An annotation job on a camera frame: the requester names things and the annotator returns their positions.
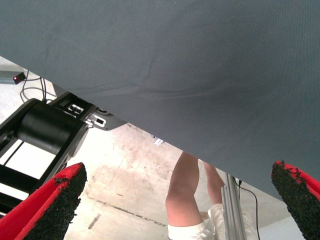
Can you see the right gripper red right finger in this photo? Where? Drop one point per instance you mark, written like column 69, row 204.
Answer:
column 302, row 205

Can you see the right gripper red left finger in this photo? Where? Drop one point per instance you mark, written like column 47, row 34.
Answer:
column 37, row 215

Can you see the aluminium table leg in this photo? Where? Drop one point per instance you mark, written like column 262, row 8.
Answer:
column 232, row 212

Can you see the bare person leg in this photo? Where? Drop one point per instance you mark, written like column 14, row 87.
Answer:
column 213, row 185
column 182, row 190

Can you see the white shorts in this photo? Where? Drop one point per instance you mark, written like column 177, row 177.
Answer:
column 190, row 232

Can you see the black box with red light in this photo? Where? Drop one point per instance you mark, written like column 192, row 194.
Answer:
column 19, row 78

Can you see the dark grey table cloth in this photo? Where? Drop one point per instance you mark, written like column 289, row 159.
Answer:
column 175, row 62

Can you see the black machine frame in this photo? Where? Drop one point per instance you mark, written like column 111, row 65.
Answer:
column 47, row 125

